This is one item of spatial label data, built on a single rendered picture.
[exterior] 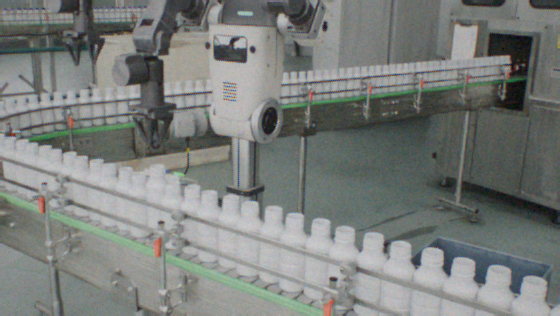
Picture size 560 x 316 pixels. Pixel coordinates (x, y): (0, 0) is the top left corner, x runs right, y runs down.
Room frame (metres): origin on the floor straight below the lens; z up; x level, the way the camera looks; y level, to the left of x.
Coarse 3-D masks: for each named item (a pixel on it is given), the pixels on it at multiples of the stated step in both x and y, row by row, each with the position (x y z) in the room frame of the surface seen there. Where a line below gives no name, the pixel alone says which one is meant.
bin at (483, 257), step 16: (432, 240) 1.59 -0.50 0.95; (448, 240) 1.61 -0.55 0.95; (416, 256) 1.50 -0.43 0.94; (448, 256) 1.60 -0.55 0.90; (464, 256) 1.58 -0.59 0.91; (480, 256) 1.55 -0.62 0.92; (496, 256) 1.52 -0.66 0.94; (512, 256) 1.50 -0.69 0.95; (448, 272) 1.60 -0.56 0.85; (480, 272) 1.55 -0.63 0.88; (512, 272) 1.50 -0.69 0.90; (528, 272) 1.47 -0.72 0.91; (544, 272) 1.45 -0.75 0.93; (512, 288) 1.49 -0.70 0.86
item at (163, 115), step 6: (150, 114) 1.42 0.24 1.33; (156, 114) 1.42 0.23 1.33; (162, 114) 1.44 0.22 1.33; (168, 114) 1.45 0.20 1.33; (162, 120) 1.47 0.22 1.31; (168, 120) 1.46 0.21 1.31; (156, 126) 1.49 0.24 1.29; (168, 126) 1.47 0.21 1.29; (156, 132) 1.48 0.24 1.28; (162, 132) 1.46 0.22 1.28; (156, 138) 1.48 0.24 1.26; (162, 138) 1.46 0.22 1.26
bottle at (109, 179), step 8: (104, 168) 1.55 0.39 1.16; (112, 168) 1.56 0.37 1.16; (104, 176) 1.55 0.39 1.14; (112, 176) 1.55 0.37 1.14; (104, 184) 1.54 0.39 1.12; (112, 184) 1.54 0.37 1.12; (104, 200) 1.54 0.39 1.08; (112, 200) 1.54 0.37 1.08; (104, 208) 1.54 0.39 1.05; (112, 208) 1.54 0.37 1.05; (104, 224) 1.54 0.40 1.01; (112, 224) 1.54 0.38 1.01
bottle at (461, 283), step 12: (456, 264) 0.98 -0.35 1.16; (468, 264) 1.00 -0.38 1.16; (456, 276) 0.98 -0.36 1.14; (468, 276) 0.97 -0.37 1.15; (444, 288) 0.99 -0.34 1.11; (456, 288) 0.97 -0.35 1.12; (468, 288) 0.97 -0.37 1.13; (444, 300) 0.98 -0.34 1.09; (444, 312) 0.98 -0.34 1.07; (456, 312) 0.96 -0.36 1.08; (468, 312) 0.96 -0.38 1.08
